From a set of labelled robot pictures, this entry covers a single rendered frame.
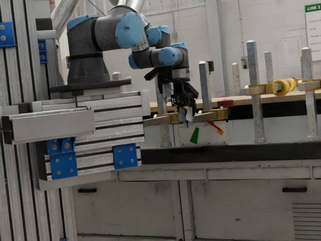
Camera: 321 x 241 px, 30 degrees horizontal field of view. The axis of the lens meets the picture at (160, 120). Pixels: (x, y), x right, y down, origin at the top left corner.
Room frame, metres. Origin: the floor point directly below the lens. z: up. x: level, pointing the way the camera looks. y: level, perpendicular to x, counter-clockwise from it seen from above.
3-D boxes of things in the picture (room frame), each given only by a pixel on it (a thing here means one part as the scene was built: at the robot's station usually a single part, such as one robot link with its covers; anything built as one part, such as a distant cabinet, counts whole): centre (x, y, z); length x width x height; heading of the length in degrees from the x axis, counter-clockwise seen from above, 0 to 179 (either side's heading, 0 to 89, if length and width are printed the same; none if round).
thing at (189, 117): (2.57, -0.12, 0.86); 0.06 x 0.03 x 0.09; 150
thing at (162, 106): (3.01, -0.02, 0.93); 0.04 x 0.04 x 0.48; 60
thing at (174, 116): (2.99, -0.03, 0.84); 0.14 x 0.06 x 0.05; 60
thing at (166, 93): (2.85, -0.04, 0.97); 0.06 x 0.03 x 0.09; 60
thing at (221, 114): (2.87, -0.25, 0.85); 0.14 x 0.06 x 0.05; 60
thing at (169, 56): (2.50, -0.05, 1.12); 0.11 x 0.11 x 0.08; 67
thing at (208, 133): (2.88, -0.19, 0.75); 0.26 x 0.01 x 0.10; 60
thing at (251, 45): (2.76, -0.45, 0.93); 0.04 x 0.04 x 0.48; 60
